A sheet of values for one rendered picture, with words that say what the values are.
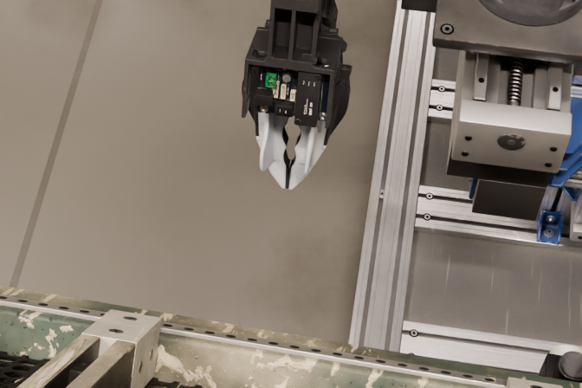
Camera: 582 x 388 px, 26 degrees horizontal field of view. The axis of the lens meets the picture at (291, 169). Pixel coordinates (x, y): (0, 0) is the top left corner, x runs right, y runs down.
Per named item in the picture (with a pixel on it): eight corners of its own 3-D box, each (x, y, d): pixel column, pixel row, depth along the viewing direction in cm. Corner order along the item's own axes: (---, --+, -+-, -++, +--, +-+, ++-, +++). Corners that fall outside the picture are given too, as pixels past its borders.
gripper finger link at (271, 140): (242, 210, 107) (248, 115, 102) (254, 175, 112) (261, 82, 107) (279, 216, 106) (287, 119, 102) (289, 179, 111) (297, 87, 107)
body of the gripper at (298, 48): (236, 124, 100) (245, -17, 94) (254, 76, 108) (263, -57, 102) (332, 137, 100) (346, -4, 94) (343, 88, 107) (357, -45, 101)
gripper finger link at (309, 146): (279, 216, 106) (287, 119, 102) (289, 179, 111) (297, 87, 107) (315, 221, 106) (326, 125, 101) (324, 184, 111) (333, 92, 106)
